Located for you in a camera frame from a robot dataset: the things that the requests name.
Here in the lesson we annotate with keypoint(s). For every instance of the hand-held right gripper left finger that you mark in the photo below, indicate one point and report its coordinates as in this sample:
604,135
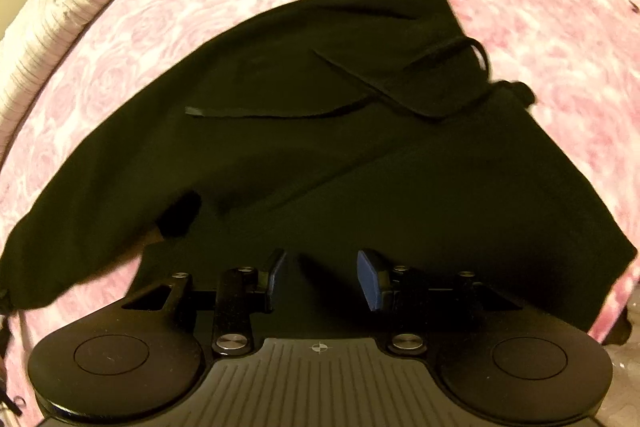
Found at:
277,277

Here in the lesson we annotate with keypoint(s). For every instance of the black pants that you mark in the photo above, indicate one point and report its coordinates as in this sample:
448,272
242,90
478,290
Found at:
300,157

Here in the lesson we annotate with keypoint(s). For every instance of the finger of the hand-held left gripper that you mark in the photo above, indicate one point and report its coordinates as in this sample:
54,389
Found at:
180,214

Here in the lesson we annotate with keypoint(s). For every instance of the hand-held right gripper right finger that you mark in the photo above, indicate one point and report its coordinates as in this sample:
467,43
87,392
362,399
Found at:
369,279

